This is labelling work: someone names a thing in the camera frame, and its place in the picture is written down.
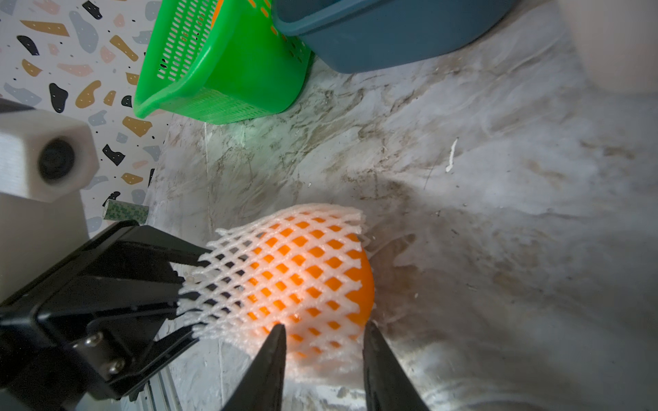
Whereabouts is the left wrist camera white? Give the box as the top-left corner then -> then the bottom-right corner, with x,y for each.
1,99 -> 99,300

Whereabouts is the dark teal plastic bin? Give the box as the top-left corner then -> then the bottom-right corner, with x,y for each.
272,0 -> 515,74

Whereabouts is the netted orange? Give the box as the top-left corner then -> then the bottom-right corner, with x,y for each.
211,0 -> 224,27
239,219 -> 375,361

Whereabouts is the green patterned tape roll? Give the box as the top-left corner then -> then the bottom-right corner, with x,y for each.
103,199 -> 149,224

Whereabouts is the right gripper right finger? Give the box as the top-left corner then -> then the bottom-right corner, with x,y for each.
363,320 -> 429,411

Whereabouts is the white plastic mesh basket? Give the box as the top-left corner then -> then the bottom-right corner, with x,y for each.
559,0 -> 657,94

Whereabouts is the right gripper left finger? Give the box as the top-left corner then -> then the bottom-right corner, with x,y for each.
222,324 -> 287,411

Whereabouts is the green plastic mesh basket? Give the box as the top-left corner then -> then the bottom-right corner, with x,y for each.
133,0 -> 312,125

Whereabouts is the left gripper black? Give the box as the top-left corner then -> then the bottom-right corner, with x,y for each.
1,220 -> 208,410

